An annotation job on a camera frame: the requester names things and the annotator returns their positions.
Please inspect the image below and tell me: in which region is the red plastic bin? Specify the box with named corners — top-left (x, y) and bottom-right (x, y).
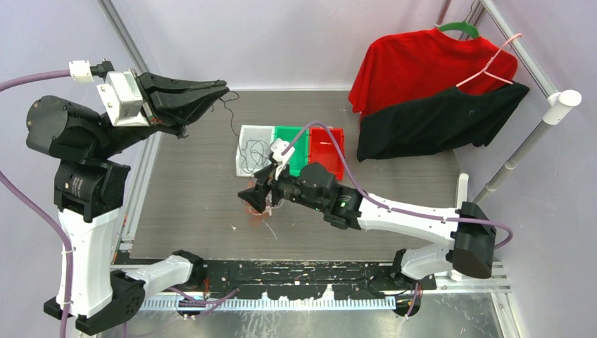
top-left (308, 127), bottom-right (345, 181)

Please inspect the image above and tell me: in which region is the orange white cable bundle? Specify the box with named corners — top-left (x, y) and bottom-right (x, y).
top-left (246, 200), bottom-right (281, 241)

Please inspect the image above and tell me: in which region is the black t-shirt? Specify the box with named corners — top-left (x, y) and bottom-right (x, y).
top-left (356, 82), bottom-right (529, 162)

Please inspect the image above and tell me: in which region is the black cable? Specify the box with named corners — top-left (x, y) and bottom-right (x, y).
top-left (207, 91), bottom-right (269, 187)
top-left (237, 139), bottom-right (276, 176)

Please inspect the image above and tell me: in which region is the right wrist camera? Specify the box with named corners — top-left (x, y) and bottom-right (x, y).
top-left (270, 138), bottom-right (295, 180)

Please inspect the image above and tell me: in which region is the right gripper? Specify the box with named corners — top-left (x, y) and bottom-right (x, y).
top-left (239, 159), bottom-right (326, 213)

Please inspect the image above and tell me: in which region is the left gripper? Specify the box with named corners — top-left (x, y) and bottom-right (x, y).
top-left (89, 68), bottom-right (228, 159)

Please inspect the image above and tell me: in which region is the pink clothes hanger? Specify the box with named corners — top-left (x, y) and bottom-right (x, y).
top-left (456, 32), bottom-right (523, 87)

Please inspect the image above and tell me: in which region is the metal clothes rack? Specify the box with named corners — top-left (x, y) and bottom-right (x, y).
top-left (434, 0), bottom-right (583, 282)

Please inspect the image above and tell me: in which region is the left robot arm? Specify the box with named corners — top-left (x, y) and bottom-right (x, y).
top-left (26, 70), bottom-right (229, 335)

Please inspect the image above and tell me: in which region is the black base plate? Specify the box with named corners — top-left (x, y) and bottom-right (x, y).
top-left (161, 259), bottom-right (437, 302)

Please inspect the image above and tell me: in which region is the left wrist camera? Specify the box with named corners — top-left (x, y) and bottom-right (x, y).
top-left (97, 70), bottom-right (149, 127)

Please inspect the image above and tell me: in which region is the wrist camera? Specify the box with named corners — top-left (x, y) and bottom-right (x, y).
top-left (97, 70), bottom-right (149, 127)
top-left (270, 138), bottom-right (295, 180)

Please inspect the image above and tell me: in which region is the green plastic bin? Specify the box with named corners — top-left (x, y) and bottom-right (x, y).
top-left (272, 125), bottom-right (311, 178)

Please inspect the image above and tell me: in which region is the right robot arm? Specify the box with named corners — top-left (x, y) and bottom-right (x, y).
top-left (237, 163), bottom-right (496, 289)

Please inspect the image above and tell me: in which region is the red t-shirt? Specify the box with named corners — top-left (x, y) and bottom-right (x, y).
top-left (348, 29), bottom-right (518, 117)

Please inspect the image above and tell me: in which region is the green clothes hanger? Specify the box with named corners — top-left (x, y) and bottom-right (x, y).
top-left (437, 21), bottom-right (480, 39)

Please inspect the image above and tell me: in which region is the white plastic bin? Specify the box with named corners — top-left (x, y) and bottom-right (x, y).
top-left (235, 125), bottom-right (275, 177)

